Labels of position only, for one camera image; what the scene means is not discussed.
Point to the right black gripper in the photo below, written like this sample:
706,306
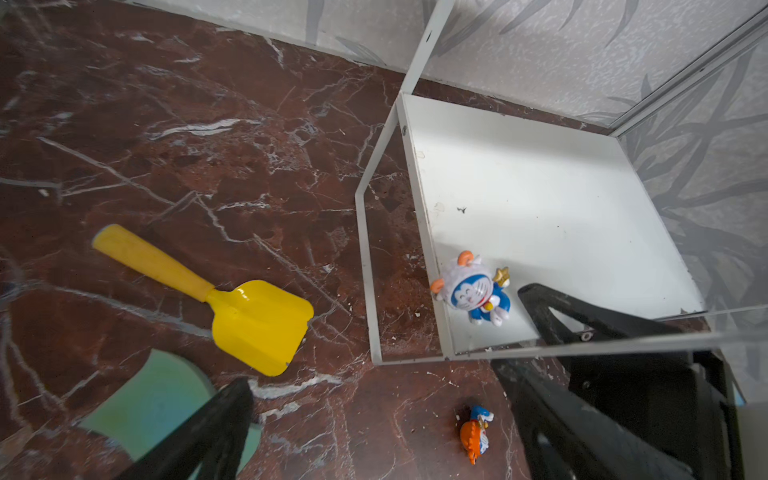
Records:
683,405

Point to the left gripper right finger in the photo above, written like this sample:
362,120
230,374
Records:
564,437

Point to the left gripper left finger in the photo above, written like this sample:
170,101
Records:
210,437

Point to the white sheep Doraemon figure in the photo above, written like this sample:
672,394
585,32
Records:
470,287

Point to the white two-tier shelf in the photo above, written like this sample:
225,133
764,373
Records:
665,218

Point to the green sponge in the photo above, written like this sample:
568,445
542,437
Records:
174,424

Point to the yellow toy shovel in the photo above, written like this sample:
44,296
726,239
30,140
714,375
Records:
257,323

